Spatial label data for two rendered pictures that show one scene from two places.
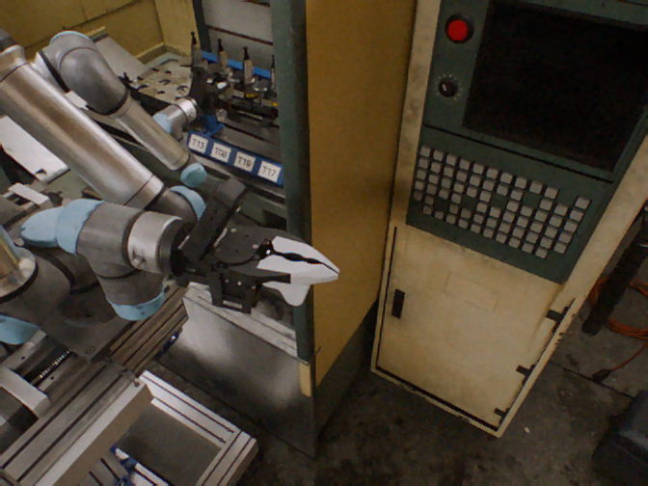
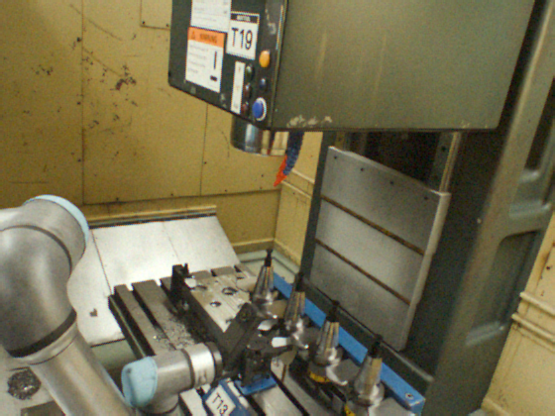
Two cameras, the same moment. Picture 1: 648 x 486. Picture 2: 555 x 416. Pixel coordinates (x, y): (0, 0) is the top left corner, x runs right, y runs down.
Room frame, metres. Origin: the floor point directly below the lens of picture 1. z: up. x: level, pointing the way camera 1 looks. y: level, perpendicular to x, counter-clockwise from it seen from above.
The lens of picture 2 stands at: (0.78, 0.08, 1.77)
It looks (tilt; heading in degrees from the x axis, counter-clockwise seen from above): 21 degrees down; 22
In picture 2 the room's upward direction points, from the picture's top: 8 degrees clockwise
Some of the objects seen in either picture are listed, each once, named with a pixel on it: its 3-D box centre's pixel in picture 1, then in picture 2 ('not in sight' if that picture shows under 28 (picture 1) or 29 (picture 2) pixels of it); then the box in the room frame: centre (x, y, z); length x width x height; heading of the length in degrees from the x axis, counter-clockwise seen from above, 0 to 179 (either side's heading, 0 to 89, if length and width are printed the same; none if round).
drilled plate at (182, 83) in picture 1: (175, 91); (236, 306); (1.92, 0.64, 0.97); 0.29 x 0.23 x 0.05; 59
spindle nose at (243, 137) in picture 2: not in sight; (265, 123); (1.84, 0.58, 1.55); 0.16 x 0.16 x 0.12
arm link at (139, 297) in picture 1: (137, 273); not in sight; (0.48, 0.28, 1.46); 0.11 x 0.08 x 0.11; 164
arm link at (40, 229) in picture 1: (64, 247); not in sight; (0.66, 0.50, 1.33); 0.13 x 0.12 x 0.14; 164
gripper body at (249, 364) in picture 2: (202, 101); (236, 357); (1.48, 0.41, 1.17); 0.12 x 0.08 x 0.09; 149
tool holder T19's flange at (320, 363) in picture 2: (249, 81); (324, 355); (1.53, 0.25, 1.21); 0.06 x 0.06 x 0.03
